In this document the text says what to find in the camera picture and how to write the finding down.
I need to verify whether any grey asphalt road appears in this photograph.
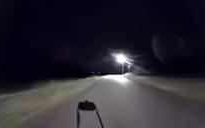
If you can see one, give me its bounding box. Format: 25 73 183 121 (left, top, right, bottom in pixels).
19 73 205 128

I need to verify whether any lit street lamp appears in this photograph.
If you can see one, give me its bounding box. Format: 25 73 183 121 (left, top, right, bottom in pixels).
114 52 129 76

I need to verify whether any robot's own part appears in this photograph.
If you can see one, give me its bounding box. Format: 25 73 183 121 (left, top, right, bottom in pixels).
76 99 105 128

